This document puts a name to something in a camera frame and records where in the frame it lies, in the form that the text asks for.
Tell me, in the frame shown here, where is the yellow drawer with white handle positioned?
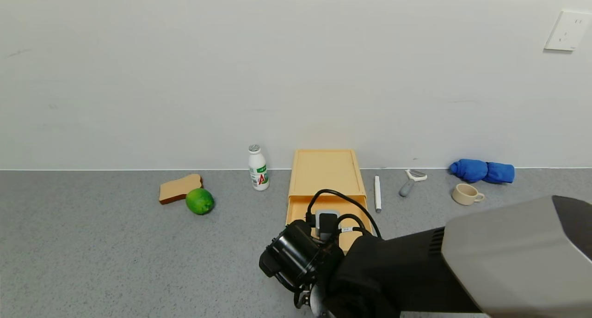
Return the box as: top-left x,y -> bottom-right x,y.
285,195 -> 373,255

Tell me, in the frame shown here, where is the white milk drink bottle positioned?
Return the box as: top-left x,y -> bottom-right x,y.
248,144 -> 270,191

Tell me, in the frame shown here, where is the green lime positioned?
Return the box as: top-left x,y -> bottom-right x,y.
185,188 -> 215,215

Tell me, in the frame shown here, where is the brown toast slice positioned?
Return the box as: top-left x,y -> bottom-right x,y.
159,173 -> 204,205

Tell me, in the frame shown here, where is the beige cup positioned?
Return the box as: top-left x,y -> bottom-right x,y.
451,183 -> 486,206

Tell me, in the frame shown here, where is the blue rolled cloth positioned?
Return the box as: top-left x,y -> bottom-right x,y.
448,159 -> 516,185

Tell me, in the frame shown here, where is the black camera cable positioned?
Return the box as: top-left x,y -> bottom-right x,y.
306,189 -> 382,239

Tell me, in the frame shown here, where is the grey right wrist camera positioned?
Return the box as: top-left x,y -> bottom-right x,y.
314,209 -> 341,241

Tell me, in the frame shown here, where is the grey handled peeler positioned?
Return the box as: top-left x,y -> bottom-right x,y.
399,169 -> 428,198

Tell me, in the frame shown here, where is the white wall socket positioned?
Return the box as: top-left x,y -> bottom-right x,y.
544,10 -> 592,52

